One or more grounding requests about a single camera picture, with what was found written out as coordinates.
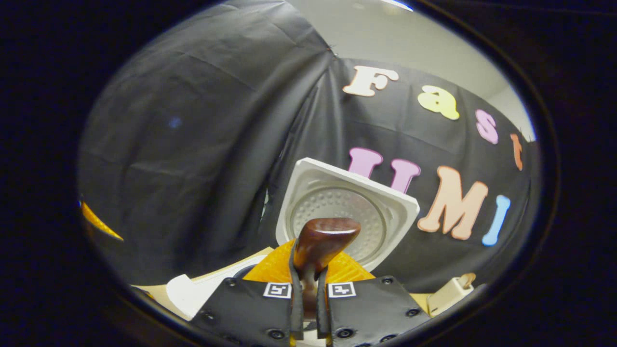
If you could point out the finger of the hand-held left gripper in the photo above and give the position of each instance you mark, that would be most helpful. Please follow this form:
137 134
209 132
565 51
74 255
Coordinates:
99 220

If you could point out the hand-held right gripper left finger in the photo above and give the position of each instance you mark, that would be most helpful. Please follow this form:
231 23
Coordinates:
295 318

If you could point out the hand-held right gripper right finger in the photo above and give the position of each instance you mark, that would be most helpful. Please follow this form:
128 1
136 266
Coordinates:
322 315

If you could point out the brown wooden spoon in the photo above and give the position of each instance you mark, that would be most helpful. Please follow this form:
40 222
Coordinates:
325 238

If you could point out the white rice cooker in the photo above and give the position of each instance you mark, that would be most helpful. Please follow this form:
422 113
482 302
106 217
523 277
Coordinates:
313 174

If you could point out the black backdrop cloth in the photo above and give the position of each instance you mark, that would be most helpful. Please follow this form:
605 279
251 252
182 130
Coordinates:
193 144

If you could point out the white toaster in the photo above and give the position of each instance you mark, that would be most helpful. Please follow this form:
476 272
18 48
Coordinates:
448 295

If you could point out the brown bread slice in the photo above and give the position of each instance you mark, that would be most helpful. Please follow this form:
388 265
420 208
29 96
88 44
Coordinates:
466 280

